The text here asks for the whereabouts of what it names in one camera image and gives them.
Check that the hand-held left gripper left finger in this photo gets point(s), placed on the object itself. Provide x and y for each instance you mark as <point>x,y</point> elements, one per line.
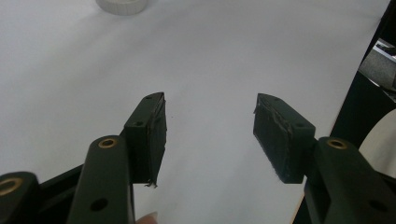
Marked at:
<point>146,143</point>

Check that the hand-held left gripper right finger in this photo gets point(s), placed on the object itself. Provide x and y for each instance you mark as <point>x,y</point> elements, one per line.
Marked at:
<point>289,146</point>

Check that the white table mat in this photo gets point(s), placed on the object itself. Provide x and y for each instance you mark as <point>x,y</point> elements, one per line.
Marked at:
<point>202,56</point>

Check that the black metal frame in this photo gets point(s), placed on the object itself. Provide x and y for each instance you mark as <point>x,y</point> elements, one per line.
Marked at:
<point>381,62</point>

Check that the white key stand with post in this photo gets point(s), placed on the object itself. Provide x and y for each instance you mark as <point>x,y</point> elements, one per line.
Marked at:
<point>123,6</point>

